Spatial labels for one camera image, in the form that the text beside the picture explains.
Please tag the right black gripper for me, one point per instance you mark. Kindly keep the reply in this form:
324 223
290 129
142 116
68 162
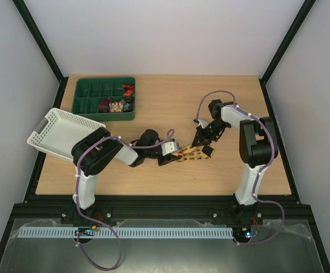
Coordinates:
203 136

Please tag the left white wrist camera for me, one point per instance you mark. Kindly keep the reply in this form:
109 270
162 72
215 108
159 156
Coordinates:
170 147

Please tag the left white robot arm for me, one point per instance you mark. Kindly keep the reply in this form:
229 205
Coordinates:
93 153

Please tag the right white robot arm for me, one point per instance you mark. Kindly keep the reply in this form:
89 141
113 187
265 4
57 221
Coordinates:
257 143

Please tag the white perforated plastic basket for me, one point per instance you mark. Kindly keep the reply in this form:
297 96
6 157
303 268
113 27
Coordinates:
59 131

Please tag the colourful patterned rolled tie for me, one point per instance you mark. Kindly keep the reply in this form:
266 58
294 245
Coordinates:
116 106

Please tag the red orange rolled tie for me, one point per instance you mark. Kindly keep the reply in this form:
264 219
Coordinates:
128 90

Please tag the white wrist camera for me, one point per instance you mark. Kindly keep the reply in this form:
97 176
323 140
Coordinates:
200 123
170 147

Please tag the dark red rolled tie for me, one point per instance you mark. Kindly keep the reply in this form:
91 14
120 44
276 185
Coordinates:
104 105

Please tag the green compartment tray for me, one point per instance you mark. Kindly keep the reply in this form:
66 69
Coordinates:
88 91

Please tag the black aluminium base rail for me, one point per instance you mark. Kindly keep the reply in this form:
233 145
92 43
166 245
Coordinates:
218 210

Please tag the blue patterned rolled tie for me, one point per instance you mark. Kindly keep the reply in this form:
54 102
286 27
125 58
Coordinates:
129 104

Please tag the yellow leopard print tie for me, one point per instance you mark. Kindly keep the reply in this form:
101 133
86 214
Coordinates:
190 153

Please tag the light blue cable duct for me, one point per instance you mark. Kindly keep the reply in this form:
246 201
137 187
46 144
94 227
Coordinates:
128 232

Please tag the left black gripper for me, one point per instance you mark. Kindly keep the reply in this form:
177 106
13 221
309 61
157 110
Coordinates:
168 158

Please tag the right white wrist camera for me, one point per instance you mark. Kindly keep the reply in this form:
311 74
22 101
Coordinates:
200 123

